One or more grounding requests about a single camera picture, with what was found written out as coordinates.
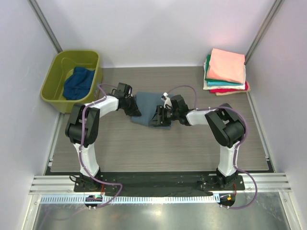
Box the teal folded t-shirt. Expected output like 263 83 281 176
206 80 244 87

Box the white folded t-shirt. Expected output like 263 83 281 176
203 62 245 90

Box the olive green plastic basket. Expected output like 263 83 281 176
40 50 103 114

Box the white slotted cable duct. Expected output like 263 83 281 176
40 194 220 204

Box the pink folded t-shirt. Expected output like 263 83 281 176
207 48 245 84

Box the aluminium frame post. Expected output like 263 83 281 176
28 0 63 53
245 0 284 65

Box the dark blue t-shirt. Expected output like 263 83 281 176
63 67 95 100

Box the red folded t-shirt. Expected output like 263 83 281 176
209 89 241 93

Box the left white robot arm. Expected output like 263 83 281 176
65 82 142 192

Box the right aluminium frame post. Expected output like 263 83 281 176
245 0 284 65

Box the tan folded t-shirt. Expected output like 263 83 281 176
215 82 250 96

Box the grey-blue t-shirt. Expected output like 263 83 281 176
130 92 171 130

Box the aluminium rail extrusion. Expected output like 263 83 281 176
29 173 292 195

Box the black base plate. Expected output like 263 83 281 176
69 171 245 197

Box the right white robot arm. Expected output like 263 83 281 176
149 93 247 190

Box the left aluminium frame post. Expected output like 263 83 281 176
28 0 63 53

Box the green folded t-shirt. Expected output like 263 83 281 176
204 54 211 79

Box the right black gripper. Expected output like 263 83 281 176
149 104 180 127

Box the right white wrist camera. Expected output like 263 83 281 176
161 92 172 108

